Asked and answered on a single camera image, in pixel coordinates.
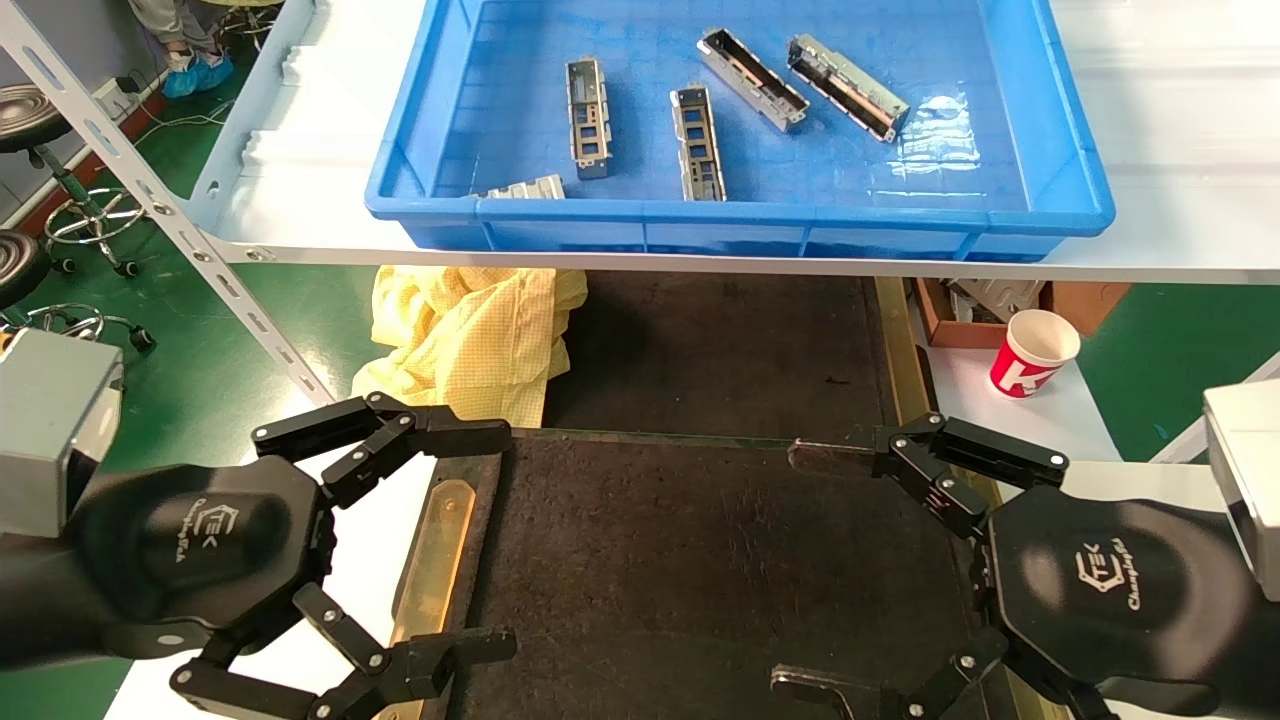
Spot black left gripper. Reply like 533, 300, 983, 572
0, 392, 518, 720

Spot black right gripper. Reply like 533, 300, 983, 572
770, 412, 1280, 720

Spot grey metal channel part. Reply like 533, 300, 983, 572
786, 34, 912, 143
697, 27, 811, 134
670, 85, 728, 203
566, 57, 611, 181
478, 174, 567, 201

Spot red white paper cup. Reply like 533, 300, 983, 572
989, 308, 1083, 400

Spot yellow cloth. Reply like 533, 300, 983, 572
350, 265, 589, 429

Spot black work mat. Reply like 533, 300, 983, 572
415, 428, 1011, 720

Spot grey plastic pieces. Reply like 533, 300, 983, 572
948, 279, 1046, 323

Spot brown cardboard box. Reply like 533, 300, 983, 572
912, 277, 1133, 350

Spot black felt mat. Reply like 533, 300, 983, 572
540, 268, 901, 441

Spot blue plastic tray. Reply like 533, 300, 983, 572
365, 0, 1116, 263

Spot black stool chrome base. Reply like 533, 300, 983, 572
0, 84, 148, 278
0, 230, 157, 351

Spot blue shoe cover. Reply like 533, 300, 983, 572
162, 50, 235, 100

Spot white power strip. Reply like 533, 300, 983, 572
92, 73, 143, 116

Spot grey trouser leg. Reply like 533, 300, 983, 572
128, 0, 216, 56

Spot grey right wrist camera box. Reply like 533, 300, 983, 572
1203, 378, 1280, 603

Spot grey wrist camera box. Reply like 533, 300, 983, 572
1203, 378, 1280, 603
0, 328, 126, 541

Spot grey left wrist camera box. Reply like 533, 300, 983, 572
0, 328, 126, 541

